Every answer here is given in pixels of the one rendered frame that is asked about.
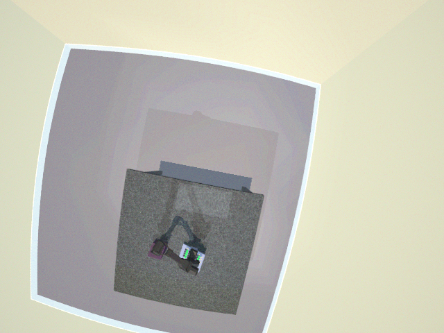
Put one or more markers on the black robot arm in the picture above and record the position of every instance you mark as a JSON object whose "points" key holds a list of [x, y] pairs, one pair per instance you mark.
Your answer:
{"points": [[184, 264]]}

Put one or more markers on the blue-grey switch panel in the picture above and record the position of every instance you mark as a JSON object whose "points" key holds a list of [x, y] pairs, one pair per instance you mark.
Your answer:
{"points": [[185, 253]]}

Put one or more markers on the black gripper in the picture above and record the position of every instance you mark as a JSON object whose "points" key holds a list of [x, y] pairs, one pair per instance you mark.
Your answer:
{"points": [[192, 255]]}

